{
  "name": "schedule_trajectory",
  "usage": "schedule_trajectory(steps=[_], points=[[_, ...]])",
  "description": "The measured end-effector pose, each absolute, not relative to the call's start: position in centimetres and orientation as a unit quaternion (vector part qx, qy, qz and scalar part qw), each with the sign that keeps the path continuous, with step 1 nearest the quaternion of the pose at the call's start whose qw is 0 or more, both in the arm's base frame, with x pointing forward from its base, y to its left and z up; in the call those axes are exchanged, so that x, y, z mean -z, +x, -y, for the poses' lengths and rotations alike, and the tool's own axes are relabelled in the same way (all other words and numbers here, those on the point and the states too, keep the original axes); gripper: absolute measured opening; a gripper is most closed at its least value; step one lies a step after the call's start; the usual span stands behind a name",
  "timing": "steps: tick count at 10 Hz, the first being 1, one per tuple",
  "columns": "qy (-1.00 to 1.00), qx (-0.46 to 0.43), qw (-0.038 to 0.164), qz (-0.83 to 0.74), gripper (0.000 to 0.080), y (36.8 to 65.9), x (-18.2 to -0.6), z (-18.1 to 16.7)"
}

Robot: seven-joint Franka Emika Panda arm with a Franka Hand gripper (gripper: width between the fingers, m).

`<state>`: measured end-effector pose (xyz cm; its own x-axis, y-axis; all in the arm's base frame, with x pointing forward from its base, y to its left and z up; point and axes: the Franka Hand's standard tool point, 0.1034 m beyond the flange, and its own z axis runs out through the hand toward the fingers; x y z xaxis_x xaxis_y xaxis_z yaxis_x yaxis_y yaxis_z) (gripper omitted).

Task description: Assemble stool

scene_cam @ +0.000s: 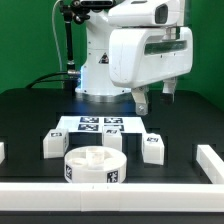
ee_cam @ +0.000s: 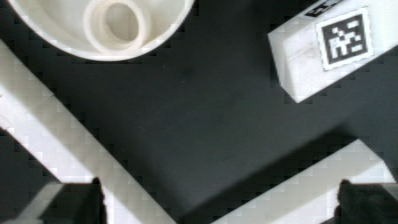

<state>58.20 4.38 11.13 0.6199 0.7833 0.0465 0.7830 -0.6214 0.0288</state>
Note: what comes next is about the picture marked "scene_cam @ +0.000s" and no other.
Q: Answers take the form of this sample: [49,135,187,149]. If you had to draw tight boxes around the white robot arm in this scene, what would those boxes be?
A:
[76,0,193,115]

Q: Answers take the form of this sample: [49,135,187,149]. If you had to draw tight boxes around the black cables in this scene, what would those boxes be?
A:
[25,71,73,90]

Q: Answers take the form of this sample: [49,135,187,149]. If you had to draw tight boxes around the white right fence bar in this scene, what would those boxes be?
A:
[196,145,224,184]

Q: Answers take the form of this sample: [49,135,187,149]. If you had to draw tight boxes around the grey cable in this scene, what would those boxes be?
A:
[51,0,65,72]

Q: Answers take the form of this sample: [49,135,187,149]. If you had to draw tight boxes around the white left fence block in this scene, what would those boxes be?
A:
[0,142,5,164]

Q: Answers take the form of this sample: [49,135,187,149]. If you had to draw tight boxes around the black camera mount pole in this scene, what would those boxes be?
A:
[59,0,115,94]

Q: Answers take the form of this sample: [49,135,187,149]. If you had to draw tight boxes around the white front fence bar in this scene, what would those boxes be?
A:
[0,183,224,212]

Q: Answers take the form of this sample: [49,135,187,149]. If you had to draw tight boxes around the white fence bar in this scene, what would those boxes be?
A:
[0,183,224,212]
[196,145,224,184]

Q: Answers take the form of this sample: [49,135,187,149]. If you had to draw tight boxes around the white round stool seat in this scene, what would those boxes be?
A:
[64,146,127,183]

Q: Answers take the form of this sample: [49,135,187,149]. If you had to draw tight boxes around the white sheet with markers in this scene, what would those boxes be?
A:
[56,116,145,133]

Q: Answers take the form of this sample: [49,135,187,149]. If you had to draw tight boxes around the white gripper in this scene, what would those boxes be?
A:
[109,27,193,116]

